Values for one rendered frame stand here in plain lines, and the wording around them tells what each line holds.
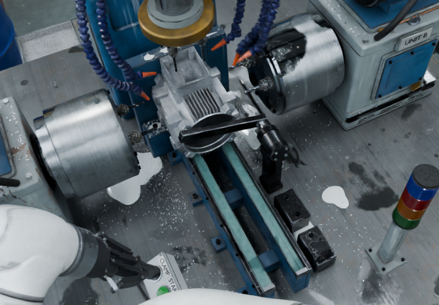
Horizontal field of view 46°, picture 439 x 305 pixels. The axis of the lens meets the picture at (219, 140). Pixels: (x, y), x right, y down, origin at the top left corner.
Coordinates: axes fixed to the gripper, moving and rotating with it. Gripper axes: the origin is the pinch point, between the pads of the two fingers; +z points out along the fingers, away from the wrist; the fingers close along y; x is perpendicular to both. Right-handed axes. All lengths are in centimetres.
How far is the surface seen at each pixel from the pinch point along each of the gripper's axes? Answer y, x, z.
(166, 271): -1.2, -2.7, 4.0
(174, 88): 41.0, -23.1, 7.7
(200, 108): 34.3, -25.4, 12.0
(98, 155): 31.8, -0.5, -0.9
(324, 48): 35, -60, 25
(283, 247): -1.8, -21.7, 31.0
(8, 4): 253, 65, 92
